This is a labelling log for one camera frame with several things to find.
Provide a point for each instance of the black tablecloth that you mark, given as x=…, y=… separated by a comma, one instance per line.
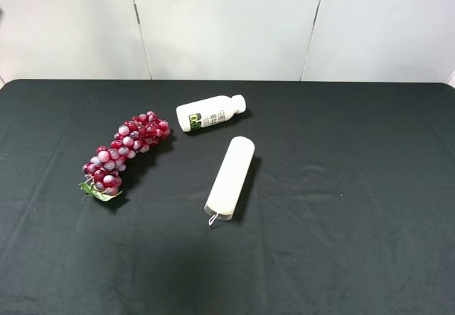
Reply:
x=347, y=207

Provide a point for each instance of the white cylindrical roll pack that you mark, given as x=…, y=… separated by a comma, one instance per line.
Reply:
x=228, y=184

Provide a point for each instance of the red artificial grape bunch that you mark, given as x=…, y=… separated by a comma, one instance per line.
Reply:
x=135, y=136

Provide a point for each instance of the white plastic bottle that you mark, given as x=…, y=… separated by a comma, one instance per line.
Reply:
x=208, y=112

